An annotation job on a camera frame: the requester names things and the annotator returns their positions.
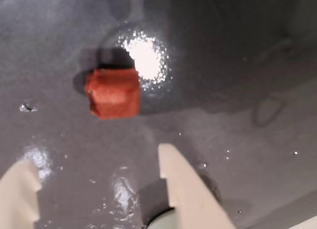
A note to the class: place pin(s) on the black table mat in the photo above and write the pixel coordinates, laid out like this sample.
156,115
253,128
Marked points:
223,65

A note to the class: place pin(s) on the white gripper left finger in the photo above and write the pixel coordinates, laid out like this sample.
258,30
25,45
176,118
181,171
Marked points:
17,196

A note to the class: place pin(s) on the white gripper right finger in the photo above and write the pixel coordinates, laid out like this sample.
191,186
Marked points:
190,201

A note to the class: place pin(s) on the red cube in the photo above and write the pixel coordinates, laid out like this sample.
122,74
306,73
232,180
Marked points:
114,95

